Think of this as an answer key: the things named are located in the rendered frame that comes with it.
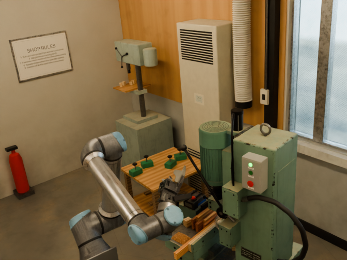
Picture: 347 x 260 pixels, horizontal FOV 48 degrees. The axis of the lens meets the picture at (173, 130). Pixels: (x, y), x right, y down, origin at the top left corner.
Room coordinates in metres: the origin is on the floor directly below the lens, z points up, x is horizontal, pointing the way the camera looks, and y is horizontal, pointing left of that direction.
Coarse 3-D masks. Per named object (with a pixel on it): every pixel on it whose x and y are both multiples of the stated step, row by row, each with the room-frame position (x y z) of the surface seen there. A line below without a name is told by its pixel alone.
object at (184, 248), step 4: (204, 228) 1.76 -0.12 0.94; (200, 232) 1.73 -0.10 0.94; (188, 240) 1.67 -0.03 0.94; (184, 244) 1.64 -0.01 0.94; (180, 248) 1.61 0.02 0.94; (184, 248) 1.62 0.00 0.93; (176, 252) 1.59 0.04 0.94; (180, 252) 1.59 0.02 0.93; (184, 252) 1.62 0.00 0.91; (176, 256) 1.58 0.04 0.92; (180, 256) 1.59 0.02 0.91
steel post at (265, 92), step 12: (276, 0) 3.07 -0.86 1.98; (276, 12) 3.07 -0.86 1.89; (276, 24) 3.07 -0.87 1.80; (276, 36) 3.08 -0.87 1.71; (276, 48) 3.08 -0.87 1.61; (264, 60) 3.14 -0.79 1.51; (276, 60) 3.08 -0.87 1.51; (264, 72) 3.13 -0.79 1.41; (276, 72) 3.08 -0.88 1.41; (264, 84) 3.13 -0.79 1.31; (276, 84) 3.09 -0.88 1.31; (264, 96) 3.10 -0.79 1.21; (276, 96) 3.09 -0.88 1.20; (264, 108) 3.13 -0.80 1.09; (276, 108) 3.09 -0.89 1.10; (264, 120) 3.13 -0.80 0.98; (276, 120) 3.09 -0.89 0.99
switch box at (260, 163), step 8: (248, 152) 1.57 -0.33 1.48; (248, 160) 1.51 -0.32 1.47; (256, 160) 1.49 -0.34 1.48; (264, 160) 1.49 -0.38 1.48; (248, 168) 1.51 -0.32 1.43; (256, 168) 1.48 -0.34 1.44; (264, 168) 1.49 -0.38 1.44; (248, 176) 1.51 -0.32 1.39; (256, 176) 1.48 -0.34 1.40; (264, 176) 1.49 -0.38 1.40; (256, 184) 1.48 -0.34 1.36; (264, 184) 1.49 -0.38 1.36
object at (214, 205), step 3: (210, 198) 1.85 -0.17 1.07; (213, 198) 1.85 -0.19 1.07; (210, 201) 1.84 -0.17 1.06; (213, 201) 1.83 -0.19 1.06; (219, 201) 1.82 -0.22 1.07; (222, 201) 1.81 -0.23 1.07; (210, 204) 1.84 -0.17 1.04; (213, 204) 1.83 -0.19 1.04; (216, 204) 1.81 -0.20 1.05; (222, 204) 1.79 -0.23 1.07; (210, 207) 1.84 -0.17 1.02; (213, 207) 1.83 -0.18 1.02; (216, 207) 1.81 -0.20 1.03; (213, 210) 1.83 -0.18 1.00
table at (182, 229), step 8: (176, 232) 1.80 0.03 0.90; (184, 232) 1.79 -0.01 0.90; (192, 232) 1.79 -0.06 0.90; (216, 240) 1.75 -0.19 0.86; (176, 248) 1.70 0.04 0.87; (200, 248) 1.65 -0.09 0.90; (208, 248) 1.70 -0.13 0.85; (184, 256) 1.66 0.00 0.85; (192, 256) 1.62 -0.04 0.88; (200, 256) 1.65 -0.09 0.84
